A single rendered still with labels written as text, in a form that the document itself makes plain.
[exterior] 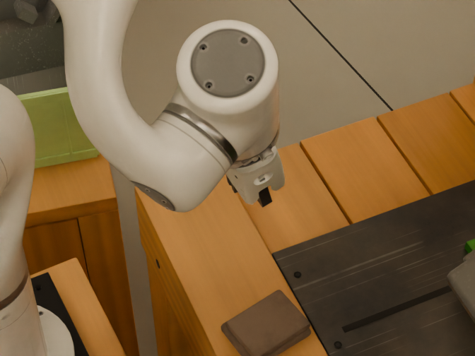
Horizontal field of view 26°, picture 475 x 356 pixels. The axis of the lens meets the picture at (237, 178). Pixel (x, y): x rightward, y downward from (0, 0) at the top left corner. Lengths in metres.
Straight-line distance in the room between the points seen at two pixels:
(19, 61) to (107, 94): 1.02
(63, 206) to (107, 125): 0.89
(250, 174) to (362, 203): 0.62
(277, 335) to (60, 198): 0.51
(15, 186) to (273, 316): 0.41
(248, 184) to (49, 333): 0.51
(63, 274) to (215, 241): 0.23
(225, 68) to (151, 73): 2.20
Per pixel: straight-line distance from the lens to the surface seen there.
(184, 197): 0.86
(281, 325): 1.39
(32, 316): 1.30
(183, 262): 1.49
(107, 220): 1.76
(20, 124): 1.15
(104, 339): 1.49
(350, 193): 1.60
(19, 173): 1.18
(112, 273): 1.88
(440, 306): 1.47
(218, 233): 1.52
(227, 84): 0.83
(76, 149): 1.75
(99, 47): 0.82
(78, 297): 1.53
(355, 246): 1.51
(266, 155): 0.95
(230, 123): 0.85
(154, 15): 3.21
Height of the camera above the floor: 2.12
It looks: 50 degrees down
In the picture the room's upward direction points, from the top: straight up
